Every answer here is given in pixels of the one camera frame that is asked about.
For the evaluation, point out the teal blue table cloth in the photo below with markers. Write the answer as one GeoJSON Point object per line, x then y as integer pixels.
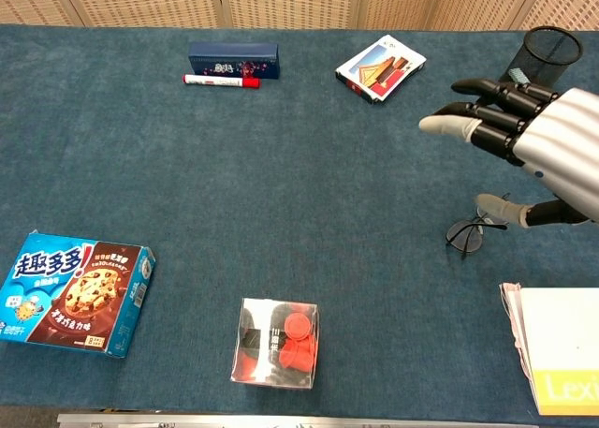
{"type": "Point", "coordinates": [281, 189]}

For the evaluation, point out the thin black metal eyeglasses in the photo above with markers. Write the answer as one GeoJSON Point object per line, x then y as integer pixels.
{"type": "Point", "coordinates": [463, 236]}

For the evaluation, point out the white yellow Lexicon book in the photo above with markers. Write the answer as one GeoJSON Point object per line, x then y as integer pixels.
{"type": "Point", "coordinates": [561, 343]}

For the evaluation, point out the clear box with red caps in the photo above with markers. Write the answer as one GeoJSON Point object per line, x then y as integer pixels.
{"type": "Point", "coordinates": [290, 343]}

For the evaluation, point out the pale teal eraser block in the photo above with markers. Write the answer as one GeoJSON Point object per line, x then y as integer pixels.
{"type": "Point", "coordinates": [518, 76]}

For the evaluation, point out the woven wicker folding screen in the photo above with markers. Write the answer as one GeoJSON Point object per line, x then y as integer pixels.
{"type": "Point", "coordinates": [290, 2]}

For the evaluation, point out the black mesh pen holder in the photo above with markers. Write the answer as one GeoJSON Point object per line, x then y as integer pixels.
{"type": "Point", "coordinates": [550, 60]}

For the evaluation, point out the blue chocolate cookie box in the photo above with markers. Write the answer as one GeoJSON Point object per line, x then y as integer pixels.
{"type": "Point", "coordinates": [75, 297]}

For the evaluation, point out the stack of picture cards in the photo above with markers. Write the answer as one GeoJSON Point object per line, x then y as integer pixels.
{"type": "Point", "coordinates": [379, 69]}

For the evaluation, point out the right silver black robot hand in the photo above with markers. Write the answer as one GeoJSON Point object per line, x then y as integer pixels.
{"type": "Point", "coordinates": [566, 142]}

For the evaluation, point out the navy blue rectangular box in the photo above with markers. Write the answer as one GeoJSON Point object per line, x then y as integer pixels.
{"type": "Point", "coordinates": [234, 55]}

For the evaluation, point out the red white marker pen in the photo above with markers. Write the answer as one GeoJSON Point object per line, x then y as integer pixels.
{"type": "Point", "coordinates": [215, 81]}

